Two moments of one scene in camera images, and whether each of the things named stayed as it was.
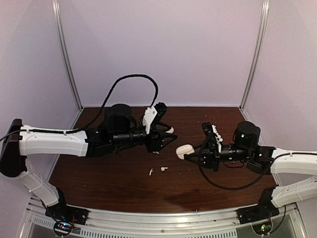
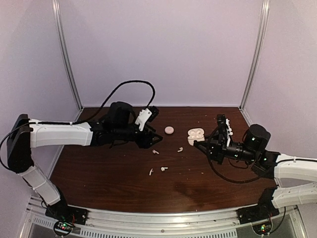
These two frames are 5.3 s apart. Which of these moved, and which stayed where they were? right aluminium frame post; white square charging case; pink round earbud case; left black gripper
Moved: left black gripper; white square charging case
Stayed: pink round earbud case; right aluminium frame post
